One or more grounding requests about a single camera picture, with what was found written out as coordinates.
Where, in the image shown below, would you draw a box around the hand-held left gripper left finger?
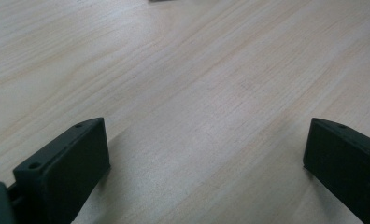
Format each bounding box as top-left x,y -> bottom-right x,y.
12,117 -> 111,224

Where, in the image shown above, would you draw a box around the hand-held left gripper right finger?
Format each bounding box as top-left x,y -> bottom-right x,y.
303,117 -> 370,224

